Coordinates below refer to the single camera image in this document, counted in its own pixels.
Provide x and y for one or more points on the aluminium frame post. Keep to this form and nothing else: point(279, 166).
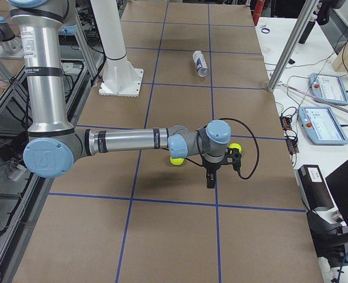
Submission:
point(297, 31)

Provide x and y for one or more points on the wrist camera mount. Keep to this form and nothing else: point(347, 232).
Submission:
point(233, 157)

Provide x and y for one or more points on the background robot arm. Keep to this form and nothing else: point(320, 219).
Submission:
point(10, 44)

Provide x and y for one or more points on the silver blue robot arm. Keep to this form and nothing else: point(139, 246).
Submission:
point(55, 144)

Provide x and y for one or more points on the aluminium frame rack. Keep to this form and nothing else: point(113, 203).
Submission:
point(39, 24)

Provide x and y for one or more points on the lower teach pendant tablet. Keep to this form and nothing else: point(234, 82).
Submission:
point(321, 126)

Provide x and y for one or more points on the yellow tennis ball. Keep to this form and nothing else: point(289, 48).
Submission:
point(235, 146)
point(176, 161)

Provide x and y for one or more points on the teach pendant tablet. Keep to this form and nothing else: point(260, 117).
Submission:
point(321, 126)
point(329, 88)

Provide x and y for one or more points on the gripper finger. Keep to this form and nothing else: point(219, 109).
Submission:
point(212, 181)
point(208, 180)

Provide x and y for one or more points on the upper teach pendant tablet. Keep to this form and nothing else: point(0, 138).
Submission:
point(329, 88)

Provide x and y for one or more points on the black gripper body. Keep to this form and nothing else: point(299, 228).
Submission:
point(211, 166)

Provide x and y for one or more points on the black box with label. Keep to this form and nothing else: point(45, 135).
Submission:
point(314, 187)

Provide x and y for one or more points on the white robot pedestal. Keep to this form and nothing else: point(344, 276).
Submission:
point(119, 78)

